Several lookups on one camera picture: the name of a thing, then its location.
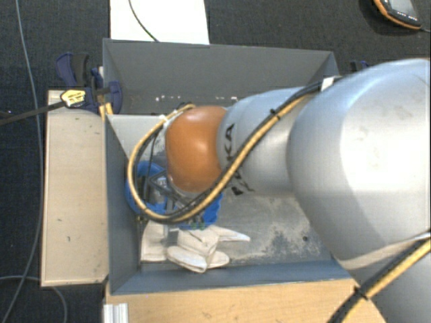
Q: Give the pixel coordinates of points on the white cloth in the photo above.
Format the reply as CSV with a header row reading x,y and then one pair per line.
x,y
198,251

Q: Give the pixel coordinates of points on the grey metal bin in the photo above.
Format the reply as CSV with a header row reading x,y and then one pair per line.
x,y
208,76

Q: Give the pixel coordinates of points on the pale wood flat board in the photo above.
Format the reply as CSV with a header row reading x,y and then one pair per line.
x,y
75,197

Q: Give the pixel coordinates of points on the blue round plastic thing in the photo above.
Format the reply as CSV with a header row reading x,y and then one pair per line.
x,y
131,197

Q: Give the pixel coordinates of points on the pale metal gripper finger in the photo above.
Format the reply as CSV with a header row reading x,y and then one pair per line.
x,y
173,237

